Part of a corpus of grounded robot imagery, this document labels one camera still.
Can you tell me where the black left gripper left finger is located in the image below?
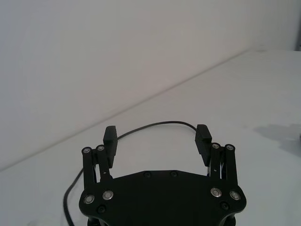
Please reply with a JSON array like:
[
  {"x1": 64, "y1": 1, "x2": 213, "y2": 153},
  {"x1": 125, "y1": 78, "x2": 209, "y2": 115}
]
[{"x1": 81, "y1": 126, "x2": 118, "y2": 189}]

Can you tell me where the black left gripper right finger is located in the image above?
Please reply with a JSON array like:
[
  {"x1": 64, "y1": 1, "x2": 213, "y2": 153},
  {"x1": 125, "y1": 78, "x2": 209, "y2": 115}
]
[{"x1": 194, "y1": 124, "x2": 239, "y2": 188}]

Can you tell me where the thin black cable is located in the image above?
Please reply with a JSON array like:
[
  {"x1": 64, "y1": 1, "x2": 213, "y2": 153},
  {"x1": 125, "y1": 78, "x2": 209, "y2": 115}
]
[{"x1": 63, "y1": 121, "x2": 198, "y2": 226}]

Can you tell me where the grey striped post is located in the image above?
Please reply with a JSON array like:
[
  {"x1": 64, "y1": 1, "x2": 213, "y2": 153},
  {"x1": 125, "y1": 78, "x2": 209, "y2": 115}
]
[{"x1": 295, "y1": 0, "x2": 301, "y2": 51}]

